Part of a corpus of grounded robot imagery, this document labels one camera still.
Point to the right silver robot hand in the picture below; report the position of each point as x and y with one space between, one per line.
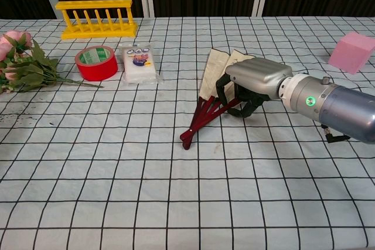
257 71

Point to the folding paper fan red ribs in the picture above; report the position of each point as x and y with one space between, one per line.
215 62

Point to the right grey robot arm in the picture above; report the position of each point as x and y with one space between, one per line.
337 103

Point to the pink foam cube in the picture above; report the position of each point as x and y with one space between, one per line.
350 52

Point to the white sponge package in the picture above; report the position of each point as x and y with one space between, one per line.
139 68

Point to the white black checkered tablecloth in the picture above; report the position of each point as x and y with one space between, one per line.
146 174

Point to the red tape roll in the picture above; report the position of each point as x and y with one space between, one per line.
98 70

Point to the yellow test tube rack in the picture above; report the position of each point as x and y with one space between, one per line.
96 27

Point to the pink artificial flower bouquet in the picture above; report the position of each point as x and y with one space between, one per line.
26 68

